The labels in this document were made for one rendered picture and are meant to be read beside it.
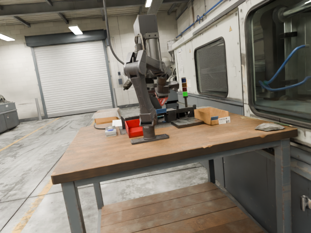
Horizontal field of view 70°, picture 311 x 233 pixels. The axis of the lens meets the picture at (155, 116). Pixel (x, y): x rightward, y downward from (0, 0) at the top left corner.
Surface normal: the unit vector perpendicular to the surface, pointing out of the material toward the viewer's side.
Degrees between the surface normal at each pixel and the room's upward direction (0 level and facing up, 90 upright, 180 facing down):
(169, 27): 90
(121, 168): 90
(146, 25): 90
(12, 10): 90
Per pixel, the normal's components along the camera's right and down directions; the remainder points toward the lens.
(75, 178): 0.20, 0.15
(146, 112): -0.41, 0.47
